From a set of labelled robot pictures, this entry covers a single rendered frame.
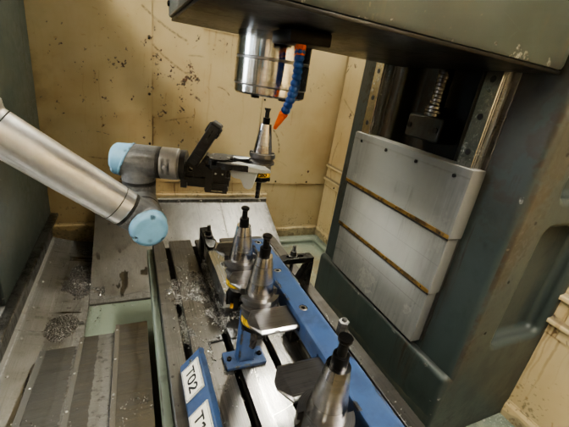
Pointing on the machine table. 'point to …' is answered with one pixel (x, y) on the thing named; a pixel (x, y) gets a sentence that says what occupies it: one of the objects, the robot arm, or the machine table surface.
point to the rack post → (238, 359)
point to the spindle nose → (267, 65)
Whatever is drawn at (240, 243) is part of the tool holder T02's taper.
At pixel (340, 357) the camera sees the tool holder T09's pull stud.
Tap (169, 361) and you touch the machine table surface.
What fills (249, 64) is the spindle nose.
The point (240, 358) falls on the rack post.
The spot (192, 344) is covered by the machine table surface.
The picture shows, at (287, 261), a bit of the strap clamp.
